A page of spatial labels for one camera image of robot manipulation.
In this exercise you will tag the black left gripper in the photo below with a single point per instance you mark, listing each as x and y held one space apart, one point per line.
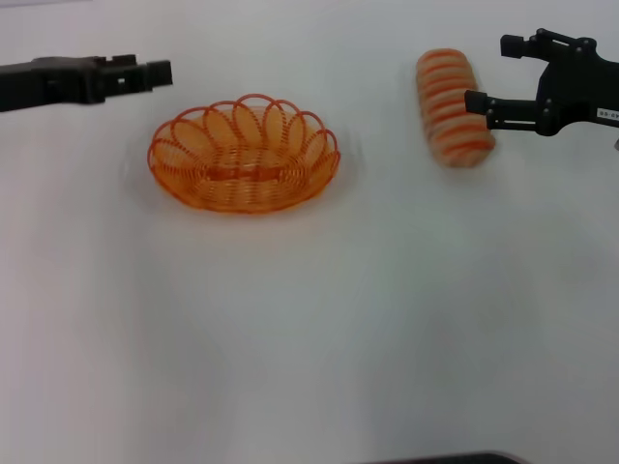
48 84

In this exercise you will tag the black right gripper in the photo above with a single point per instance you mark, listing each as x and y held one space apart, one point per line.
575 92

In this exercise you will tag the orange striped bread roll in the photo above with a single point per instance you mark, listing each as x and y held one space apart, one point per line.
450 106

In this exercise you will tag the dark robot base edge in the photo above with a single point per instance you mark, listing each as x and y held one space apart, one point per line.
450 458

